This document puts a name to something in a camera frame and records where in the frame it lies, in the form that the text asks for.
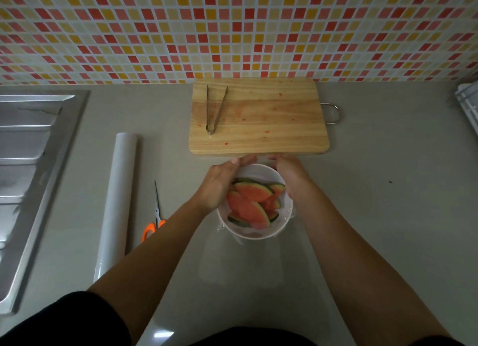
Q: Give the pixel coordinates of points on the white bowl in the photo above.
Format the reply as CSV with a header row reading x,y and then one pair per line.
x,y
257,233

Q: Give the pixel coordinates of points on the wooden cutting board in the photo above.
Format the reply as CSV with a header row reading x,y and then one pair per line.
x,y
257,118

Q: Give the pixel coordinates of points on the person's left hand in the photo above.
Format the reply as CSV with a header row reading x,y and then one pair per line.
x,y
216,185

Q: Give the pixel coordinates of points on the person's right hand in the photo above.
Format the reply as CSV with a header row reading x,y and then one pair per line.
x,y
295,177

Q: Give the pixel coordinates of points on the watermelon slice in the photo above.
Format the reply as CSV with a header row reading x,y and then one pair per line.
x,y
272,204
254,190
248,209
278,189

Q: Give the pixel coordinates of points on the white dish rack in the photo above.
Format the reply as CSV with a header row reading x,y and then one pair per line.
x,y
468,106

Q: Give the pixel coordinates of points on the person's right forearm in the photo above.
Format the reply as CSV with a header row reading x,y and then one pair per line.
x,y
354,267

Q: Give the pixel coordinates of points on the stainless steel sink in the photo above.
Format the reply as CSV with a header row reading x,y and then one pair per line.
x,y
33,170

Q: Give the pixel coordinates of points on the clear plastic wrap sheet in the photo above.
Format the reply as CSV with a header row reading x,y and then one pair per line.
x,y
242,260

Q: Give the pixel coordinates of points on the person's left fingers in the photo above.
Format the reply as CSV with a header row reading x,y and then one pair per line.
x,y
246,159

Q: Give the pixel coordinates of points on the metal tongs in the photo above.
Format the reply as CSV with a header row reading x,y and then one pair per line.
x,y
211,127

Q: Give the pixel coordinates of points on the white plastic wrap roll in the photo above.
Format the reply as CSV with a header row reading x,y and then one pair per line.
x,y
119,192

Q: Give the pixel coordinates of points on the person's right fingers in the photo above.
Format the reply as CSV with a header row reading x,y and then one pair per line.
x,y
275,156

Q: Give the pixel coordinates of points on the person's left forearm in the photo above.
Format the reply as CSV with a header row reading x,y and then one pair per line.
x,y
149,256

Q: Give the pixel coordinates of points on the black shirt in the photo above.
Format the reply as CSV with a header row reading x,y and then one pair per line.
x,y
63,323

